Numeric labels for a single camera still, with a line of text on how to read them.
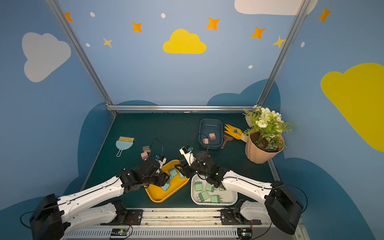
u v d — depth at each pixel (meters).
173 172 0.88
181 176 0.85
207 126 1.11
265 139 0.86
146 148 0.96
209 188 0.82
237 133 1.06
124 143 1.04
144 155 0.95
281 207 0.41
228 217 0.75
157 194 0.81
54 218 0.40
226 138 1.05
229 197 0.82
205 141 0.98
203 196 0.80
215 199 0.79
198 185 0.84
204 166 0.61
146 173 0.61
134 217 0.75
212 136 1.05
